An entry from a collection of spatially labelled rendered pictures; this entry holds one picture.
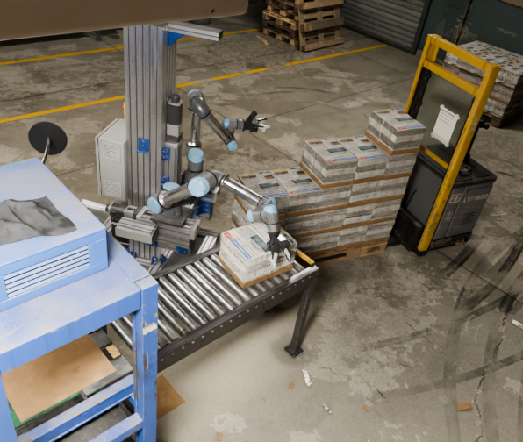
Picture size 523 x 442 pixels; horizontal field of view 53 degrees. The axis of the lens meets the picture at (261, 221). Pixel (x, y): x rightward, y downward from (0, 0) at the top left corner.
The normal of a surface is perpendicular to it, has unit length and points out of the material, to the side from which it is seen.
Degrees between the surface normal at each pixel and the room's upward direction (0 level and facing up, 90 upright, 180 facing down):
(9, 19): 90
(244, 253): 1
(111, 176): 90
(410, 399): 0
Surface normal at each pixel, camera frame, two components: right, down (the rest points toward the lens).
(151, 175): -0.22, 0.55
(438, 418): 0.12, -0.80
